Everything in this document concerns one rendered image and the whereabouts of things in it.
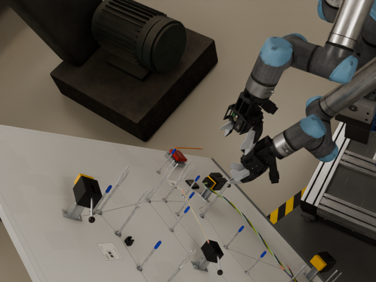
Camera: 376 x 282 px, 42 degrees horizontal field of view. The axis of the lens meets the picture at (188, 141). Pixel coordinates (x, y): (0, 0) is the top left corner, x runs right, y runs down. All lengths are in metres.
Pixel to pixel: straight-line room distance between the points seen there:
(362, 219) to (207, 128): 1.12
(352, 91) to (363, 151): 1.19
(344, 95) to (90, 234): 0.89
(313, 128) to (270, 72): 0.31
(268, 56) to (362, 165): 1.50
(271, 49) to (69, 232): 0.64
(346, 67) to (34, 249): 0.84
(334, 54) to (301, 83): 1.95
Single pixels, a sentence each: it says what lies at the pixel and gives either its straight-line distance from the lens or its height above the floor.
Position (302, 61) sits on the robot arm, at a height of 1.52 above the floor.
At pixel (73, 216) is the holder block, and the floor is 1.57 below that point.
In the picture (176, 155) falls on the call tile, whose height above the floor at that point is 1.14.
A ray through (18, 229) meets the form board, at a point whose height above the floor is 1.69.
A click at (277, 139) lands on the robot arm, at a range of 1.54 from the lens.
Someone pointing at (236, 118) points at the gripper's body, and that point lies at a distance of 1.36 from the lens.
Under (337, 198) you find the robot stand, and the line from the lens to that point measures 2.55.
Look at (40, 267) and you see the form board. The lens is 0.96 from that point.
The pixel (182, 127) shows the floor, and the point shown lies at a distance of 3.12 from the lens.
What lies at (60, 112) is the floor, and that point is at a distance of 3.48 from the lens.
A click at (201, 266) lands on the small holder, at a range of 1.24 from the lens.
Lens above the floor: 2.50
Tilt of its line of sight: 55 degrees down
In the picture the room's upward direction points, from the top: 17 degrees counter-clockwise
